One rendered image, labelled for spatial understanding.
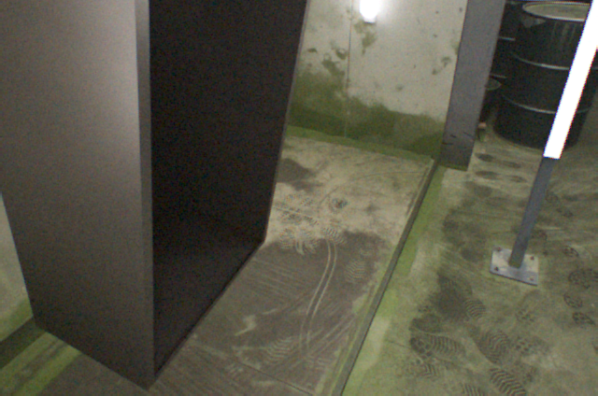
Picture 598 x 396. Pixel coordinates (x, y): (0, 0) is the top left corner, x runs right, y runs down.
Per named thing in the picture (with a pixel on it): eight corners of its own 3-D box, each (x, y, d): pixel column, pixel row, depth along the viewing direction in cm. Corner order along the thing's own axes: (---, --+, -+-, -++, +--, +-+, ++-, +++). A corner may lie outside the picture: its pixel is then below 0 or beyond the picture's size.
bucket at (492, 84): (491, 127, 339) (499, 91, 324) (451, 120, 349) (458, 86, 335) (494, 112, 363) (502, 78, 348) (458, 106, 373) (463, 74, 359)
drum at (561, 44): (486, 117, 355) (513, 0, 310) (563, 121, 346) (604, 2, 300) (499, 150, 306) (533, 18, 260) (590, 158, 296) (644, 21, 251)
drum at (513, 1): (546, 98, 389) (578, -10, 343) (533, 120, 348) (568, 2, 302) (477, 85, 417) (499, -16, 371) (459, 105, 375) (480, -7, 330)
